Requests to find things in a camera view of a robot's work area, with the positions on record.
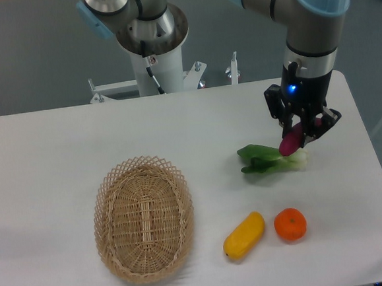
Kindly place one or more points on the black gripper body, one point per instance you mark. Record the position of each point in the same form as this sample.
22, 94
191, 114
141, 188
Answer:
299, 93

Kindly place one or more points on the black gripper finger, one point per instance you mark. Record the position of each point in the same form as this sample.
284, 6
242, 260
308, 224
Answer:
277, 108
314, 127

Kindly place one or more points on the purple sweet potato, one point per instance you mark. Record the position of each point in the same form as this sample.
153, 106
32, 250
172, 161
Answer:
293, 140

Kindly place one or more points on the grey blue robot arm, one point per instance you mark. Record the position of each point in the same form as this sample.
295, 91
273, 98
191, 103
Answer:
151, 30

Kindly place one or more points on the woven wicker basket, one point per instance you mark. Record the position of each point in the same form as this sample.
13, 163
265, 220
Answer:
144, 220

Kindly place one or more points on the green bok choy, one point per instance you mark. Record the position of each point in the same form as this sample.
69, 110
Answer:
261, 159

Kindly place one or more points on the orange tangerine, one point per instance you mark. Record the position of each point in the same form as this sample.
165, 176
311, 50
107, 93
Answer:
290, 224

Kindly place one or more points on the yellow mango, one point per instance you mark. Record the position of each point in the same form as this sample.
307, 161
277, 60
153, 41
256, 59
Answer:
244, 237

